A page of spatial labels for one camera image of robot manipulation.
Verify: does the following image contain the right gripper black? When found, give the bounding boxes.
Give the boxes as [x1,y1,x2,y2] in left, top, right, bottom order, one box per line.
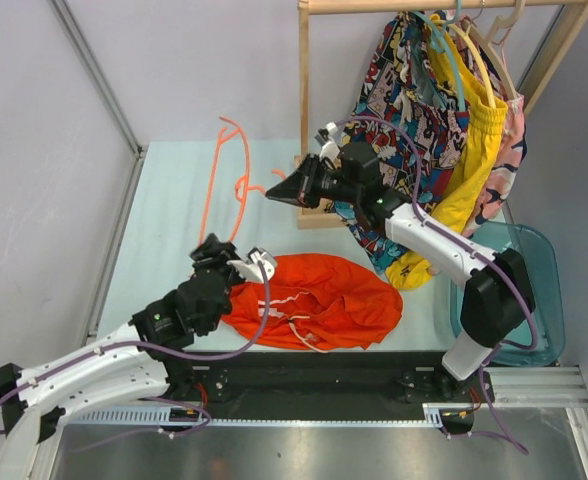
[268,154,361,209]

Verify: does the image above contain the orange plastic hanger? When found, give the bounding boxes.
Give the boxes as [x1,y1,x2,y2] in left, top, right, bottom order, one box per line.
[197,115,267,244]

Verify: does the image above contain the orange shorts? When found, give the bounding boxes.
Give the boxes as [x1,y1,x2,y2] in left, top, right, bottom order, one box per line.
[222,253,403,352]

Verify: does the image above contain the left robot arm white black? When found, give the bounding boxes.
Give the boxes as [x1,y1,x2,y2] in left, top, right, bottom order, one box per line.
[0,234,243,442]

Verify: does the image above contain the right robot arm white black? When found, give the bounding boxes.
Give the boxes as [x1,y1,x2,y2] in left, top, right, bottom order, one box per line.
[266,143,535,401]

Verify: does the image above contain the comic print shorts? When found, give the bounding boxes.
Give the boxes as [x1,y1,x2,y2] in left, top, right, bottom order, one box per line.
[333,10,473,276]

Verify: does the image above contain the yellow shorts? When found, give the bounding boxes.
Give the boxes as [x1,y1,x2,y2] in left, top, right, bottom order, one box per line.
[385,12,512,292]

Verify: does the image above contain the teal plastic hanger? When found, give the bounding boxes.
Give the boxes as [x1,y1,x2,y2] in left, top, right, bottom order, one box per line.
[412,0,466,112]

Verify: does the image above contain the yellow plastic hanger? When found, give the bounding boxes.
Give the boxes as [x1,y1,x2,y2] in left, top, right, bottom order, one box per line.
[443,23,496,108]

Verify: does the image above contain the pink patterned shorts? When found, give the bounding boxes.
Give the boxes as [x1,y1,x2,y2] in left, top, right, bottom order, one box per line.
[460,17,527,237]

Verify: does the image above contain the beige plastic hanger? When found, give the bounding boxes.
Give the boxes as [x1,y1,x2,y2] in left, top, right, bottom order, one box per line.
[464,0,525,100]

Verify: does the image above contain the teal plastic basket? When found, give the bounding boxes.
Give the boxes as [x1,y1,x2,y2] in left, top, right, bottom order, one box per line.
[471,221,566,367]

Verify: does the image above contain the wooden clothes rack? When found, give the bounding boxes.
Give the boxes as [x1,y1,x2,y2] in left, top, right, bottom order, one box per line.
[293,0,588,230]

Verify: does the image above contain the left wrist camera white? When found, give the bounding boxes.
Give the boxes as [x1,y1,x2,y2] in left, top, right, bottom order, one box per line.
[227,247,278,283]

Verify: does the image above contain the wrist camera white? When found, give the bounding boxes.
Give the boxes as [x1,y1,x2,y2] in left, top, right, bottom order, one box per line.
[227,247,278,283]
[315,122,340,162]

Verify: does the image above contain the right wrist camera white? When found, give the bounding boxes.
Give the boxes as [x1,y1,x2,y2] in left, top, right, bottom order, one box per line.
[315,122,340,162]

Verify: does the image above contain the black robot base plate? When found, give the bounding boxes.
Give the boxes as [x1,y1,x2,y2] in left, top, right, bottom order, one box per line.
[165,351,493,423]

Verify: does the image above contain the aluminium corner post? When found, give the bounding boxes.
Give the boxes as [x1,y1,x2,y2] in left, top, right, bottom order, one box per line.
[46,0,148,201]

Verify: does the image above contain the white cable duct strip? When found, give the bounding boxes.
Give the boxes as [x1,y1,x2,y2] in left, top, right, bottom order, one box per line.
[70,405,443,429]

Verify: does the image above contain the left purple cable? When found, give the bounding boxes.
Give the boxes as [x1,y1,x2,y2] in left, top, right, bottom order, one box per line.
[0,254,273,453]

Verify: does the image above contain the aluminium frame rail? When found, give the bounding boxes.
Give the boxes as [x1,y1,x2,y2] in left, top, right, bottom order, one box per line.
[487,367,588,408]

